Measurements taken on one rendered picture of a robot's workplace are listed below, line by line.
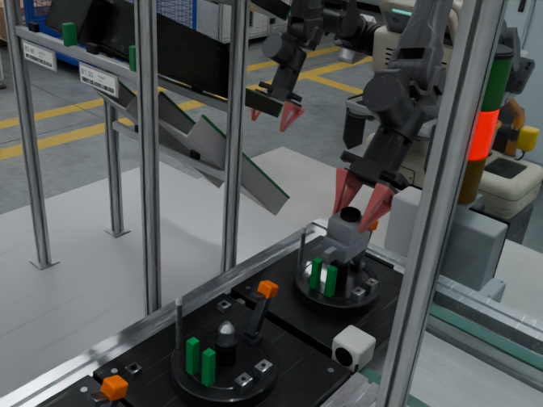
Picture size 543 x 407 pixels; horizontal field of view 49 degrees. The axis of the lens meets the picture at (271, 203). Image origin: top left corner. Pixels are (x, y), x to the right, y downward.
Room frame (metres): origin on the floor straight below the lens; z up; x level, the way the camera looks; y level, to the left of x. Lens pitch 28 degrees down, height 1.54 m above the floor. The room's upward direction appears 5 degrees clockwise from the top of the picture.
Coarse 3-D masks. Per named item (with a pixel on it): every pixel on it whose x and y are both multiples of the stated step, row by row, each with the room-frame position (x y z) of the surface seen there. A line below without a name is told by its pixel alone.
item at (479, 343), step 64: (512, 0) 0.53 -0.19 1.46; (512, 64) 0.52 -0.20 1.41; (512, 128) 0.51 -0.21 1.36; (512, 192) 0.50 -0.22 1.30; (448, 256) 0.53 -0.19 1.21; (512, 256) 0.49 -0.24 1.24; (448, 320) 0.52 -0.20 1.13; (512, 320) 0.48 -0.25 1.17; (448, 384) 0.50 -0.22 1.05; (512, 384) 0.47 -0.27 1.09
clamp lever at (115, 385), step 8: (112, 376) 0.46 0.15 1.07; (104, 384) 0.45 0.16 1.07; (112, 384) 0.44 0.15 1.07; (120, 384) 0.45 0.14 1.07; (96, 392) 0.44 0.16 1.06; (104, 392) 0.44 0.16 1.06; (112, 392) 0.44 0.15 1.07; (120, 392) 0.44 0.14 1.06; (88, 400) 0.43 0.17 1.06; (96, 400) 0.43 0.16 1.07; (104, 400) 0.43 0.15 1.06; (112, 400) 0.44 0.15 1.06
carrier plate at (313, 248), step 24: (312, 240) 0.93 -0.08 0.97; (288, 264) 0.84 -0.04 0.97; (240, 288) 0.76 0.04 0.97; (288, 288) 0.77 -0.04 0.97; (384, 288) 0.79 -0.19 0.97; (288, 312) 0.71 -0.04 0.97; (312, 312) 0.72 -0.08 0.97; (384, 312) 0.73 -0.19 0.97; (312, 336) 0.66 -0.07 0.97; (384, 336) 0.68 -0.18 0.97
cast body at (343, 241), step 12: (336, 216) 0.78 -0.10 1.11; (348, 216) 0.76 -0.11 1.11; (360, 216) 0.78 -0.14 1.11; (336, 228) 0.76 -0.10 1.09; (348, 228) 0.75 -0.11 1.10; (324, 240) 0.77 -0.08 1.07; (336, 240) 0.76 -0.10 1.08; (348, 240) 0.75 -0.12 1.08; (360, 240) 0.77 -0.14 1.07; (324, 252) 0.74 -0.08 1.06; (336, 252) 0.75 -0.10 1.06; (348, 252) 0.75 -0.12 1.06
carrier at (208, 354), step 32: (192, 320) 0.68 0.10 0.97; (224, 320) 0.68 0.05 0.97; (128, 352) 0.60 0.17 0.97; (160, 352) 0.60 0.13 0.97; (192, 352) 0.55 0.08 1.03; (224, 352) 0.57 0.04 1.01; (256, 352) 0.60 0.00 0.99; (288, 352) 0.62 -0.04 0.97; (320, 352) 0.63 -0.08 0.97; (128, 384) 0.54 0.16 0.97; (160, 384) 0.55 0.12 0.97; (192, 384) 0.53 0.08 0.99; (224, 384) 0.54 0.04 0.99; (256, 384) 0.54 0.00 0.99; (288, 384) 0.56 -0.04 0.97; (320, 384) 0.57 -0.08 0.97
